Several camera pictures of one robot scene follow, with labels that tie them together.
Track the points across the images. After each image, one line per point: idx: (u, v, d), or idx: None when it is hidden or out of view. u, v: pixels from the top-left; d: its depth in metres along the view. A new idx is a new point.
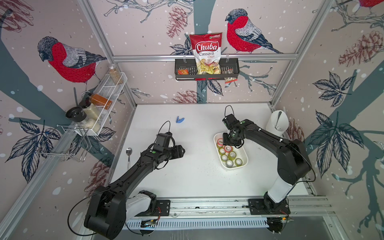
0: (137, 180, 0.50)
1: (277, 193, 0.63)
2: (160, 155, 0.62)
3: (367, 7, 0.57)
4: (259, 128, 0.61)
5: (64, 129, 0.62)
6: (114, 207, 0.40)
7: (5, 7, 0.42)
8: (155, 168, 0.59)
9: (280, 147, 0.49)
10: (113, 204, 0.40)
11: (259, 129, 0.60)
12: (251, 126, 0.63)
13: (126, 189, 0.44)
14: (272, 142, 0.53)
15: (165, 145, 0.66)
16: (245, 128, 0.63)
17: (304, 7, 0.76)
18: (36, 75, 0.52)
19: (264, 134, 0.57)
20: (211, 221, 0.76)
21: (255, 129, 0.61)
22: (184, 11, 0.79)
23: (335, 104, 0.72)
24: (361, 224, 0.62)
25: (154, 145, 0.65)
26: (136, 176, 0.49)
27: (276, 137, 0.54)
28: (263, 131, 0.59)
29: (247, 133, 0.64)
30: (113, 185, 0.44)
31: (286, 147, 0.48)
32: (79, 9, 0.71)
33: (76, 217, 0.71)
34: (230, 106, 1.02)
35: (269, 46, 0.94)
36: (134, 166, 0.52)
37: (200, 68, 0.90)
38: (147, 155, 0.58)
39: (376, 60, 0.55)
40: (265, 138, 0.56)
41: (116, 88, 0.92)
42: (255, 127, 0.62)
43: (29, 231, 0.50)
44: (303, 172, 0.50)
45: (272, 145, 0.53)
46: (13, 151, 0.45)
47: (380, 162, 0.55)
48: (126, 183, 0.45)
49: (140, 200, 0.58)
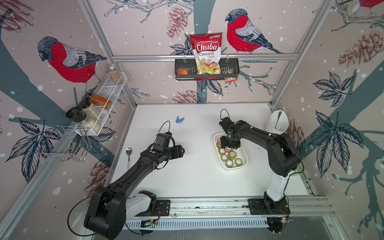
0: (136, 180, 0.50)
1: (274, 191, 0.63)
2: (160, 155, 0.62)
3: (367, 7, 0.57)
4: (251, 126, 0.65)
5: (64, 129, 0.62)
6: (114, 207, 0.40)
7: (5, 7, 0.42)
8: (155, 168, 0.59)
9: (269, 140, 0.52)
10: (113, 204, 0.40)
11: (251, 126, 0.65)
12: (244, 125, 0.68)
13: (126, 189, 0.44)
14: (262, 137, 0.57)
15: (165, 145, 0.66)
16: (238, 127, 0.68)
17: (304, 7, 0.76)
18: (36, 75, 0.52)
19: (255, 131, 0.61)
20: (211, 221, 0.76)
21: (247, 128, 0.65)
22: (184, 11, 0.79)
23: (335, 104, 0.72)
24: (361, 224, 0.62)
25: (154, 145, 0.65)
26: (136, 176, 0.49)
27: (266, 132, 0.58)
28: (255, 128, 0.62)
29: (241, 132, 0.68)
30: (113, 185, 0.44)
31: (275, 141, 0.52)
32: (79, 9, 0.71)
33: (76, 217, 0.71)
34: (225, 110, 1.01)
35: (269, 46, 0.94)
36: (134, 166, 0.52)
37: (200, 68, 0.90)
38: (147, 155, 0.58)
39: (376, 60, 0.55)
40: (256, 134, 0.59)
41: (116, 88, 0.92)
42: (248, 125, 0.67)
43: (29, 231, 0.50)
44: (292, 164, 0.52)
45: (262, 140, 0.57)
46: (13, 151, 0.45)
47: (380, 162, 0.55)
48: (126, 183, 0.45)
49: (140, 200, 0.58)
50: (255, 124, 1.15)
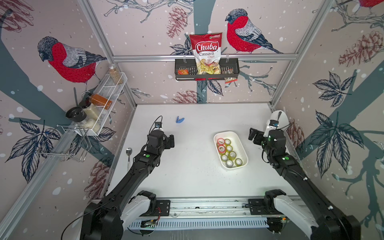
0: (130, 190, 0.48)
1: (284, 212, 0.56)
2: (154, 158, 0.59)
3: (367, 7, 0.57)
4: (305, 177, 0.51)
5: (64, 129, 0.62)
6: (108, 223, 0.39)
7: (5, 7, 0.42)
8: (151, 170, 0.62)
9: (325, 215, 0.41)
10: (107, 221, 0.39)
11: (305, 178, 0.50)
12: (294, 168, 0.54)
13: (119, 204, 0.42)
14: (321, 206, 0.43)
15: (158, 145, 0.62)
16: (287, 168, 0.55)
17: (304, 7, 0.76)
18: (36, 75, 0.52)
19: (310, 189, 0.47)
20: (211, 221, 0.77)
21: (299, 176, 0.51)
22: (184, 11, 0.79)
23: (335, 104, 0.72)
24: (360, 224, 0.62)
25: (149, 145, 0.63)
26: (129, 186, 0.47)
27: (327, 200, 0.44)
28: (309, 183, 0.49)
29: (287, 175, 0.55)
30: (105, 200, 0.42)
31: (333, 220, 0.39)
32: (79, 9, 0.71)
33: (77, 217, 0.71)
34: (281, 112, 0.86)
35: (269, 47, 0.94)
36: (128, 173, 0.50)
37: (200, 68, 0.90)
38: (141, 160, 0.56)
39: (376, 60, 0.55)
40: (311, 194, 0.46)
41: (116, 88, 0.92)
42: (302, 174, 0.52)
43: (29, 231, 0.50)
44: None
45: (317, 209, 0.44)
46: (13, 151, 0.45)
47: (380, 162, 0.55)
48: (119, 197, 0.43)
49: (140, 204, 0.58)
50: (255, 124, 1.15)
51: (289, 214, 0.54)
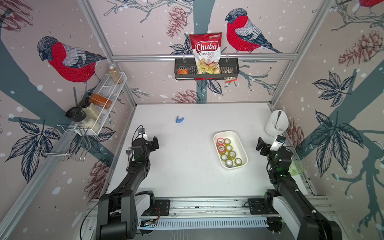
0: (136, 182, 0.52)
1: (280, 212, 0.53)
2: (147, 163, 0.65)
3: (367, 7, 0.57)
4: (296, 189, 0.55)
5: (64, 129, 0.62)
6: (127, 202, 0.42)
7: (5, 7, 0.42)
8: (147, 172, 0.64)
9: (307, 217, 0.43)
10: (125, 200, 0.42)
11: (296, 190, 0.55)
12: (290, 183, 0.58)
13: (131, 187, 0.46)
14: (305, 209, 0.46)
15: (145, 152, 0.67)
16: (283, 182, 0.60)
17: (304, 7, 0.76)
18: (36, 75, 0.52)
19: (299, 197, 0.51)
20: (211, 221, 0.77)
21: (291, 188, 0.56)
22: (184, 11, 0.79)
23: (335, 104, 0.72)
24: (361, 224, 0.62)
25: (135, 155, 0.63)
26: (134, 179, 0.51)
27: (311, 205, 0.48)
28: (300, 194, 0.53)
29: (282, 188, 0.60)
30: (116, 190, 0.45)
31: (314, 221, 0.42)
32: (79, 9, 0.71)
33: (77, 217, 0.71)
34: (283, 113, 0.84)
35: (269, 46, 0.94)
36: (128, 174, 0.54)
37: (200, 68, 0.90)
38: (135, 165, 0.61)
39: (376, 60, 0.55)
40: (298, 201, 0.51)
41: (116, 88, 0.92)
42: (294, 187, 0.56)
43: (29, 231, 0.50)
44: None
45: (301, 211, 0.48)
46: (13, 151, 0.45)
47: (380, 162, 0.55)
48: (128, 185, 0.47)
49: (141, 200, 0.57)
50: (255, 124, 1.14)
51: (284, 216, 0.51)
